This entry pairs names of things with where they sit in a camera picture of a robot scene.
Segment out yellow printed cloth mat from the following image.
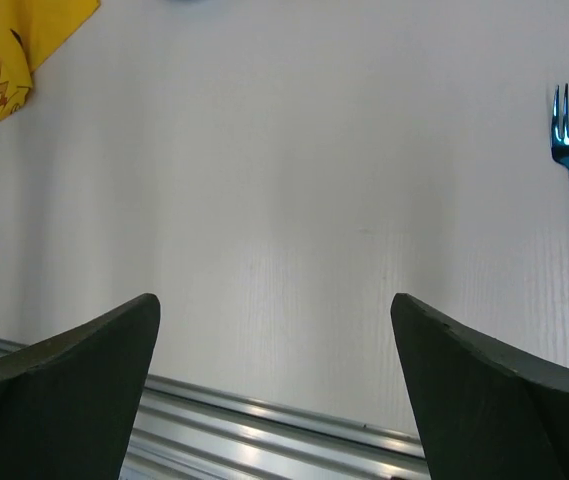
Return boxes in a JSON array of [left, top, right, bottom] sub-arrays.
[[0, 0, 101, 122]]

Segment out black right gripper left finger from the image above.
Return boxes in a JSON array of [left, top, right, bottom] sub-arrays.
[[0, 293, 160, 479]]

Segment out aluminium table edge rail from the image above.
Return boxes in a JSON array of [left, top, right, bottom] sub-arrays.
[[0, 330, 433, 480]]

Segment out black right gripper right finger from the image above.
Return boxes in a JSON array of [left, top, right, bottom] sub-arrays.
[[390, 293, 569, 479]]

